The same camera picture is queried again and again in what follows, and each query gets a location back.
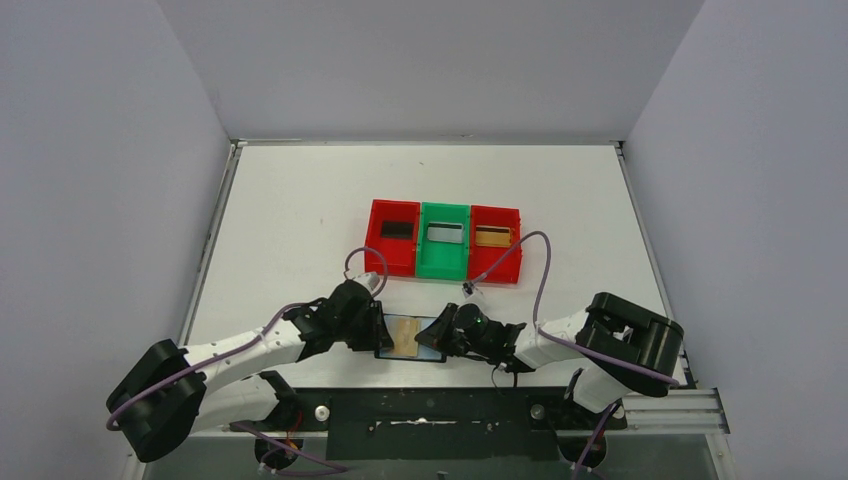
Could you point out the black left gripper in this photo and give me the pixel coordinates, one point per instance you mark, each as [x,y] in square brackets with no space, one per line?
[374,326]

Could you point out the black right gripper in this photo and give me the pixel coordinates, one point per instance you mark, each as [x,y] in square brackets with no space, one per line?
[438,334]

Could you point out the black leather card holder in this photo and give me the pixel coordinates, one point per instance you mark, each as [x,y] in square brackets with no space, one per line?
[425,354]

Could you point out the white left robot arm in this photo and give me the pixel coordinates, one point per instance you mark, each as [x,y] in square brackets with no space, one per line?
[174,391]

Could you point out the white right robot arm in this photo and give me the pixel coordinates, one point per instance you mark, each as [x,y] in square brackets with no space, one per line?
[628,348]

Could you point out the silver magnetic stripe card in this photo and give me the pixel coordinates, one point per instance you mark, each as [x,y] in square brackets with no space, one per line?
[445,232]

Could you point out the black card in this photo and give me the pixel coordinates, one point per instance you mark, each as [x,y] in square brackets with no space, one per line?
[397,230]

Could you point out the gold VIP card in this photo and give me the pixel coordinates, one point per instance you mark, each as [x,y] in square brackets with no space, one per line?
[486,236]

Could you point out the green plastic bin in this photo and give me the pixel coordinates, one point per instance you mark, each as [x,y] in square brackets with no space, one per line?
[443,261]

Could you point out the red plastic bin left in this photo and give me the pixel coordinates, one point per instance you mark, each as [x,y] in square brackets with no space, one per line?
[400,255]

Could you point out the red plastic bin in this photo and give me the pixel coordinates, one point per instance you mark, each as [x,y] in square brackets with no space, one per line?
[482,259]
[400,255]

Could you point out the red plastic bin right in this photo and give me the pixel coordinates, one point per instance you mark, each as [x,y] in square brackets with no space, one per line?
[482,259]

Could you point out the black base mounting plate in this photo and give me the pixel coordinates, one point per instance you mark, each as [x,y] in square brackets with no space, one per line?
[438,424]

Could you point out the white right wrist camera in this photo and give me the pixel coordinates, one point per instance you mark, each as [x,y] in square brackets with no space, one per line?
[473,296]

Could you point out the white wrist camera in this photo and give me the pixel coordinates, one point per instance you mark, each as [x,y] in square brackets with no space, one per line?
[473,296]
[372,281]

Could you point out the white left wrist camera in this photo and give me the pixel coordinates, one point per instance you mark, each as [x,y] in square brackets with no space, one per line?
[372,281]

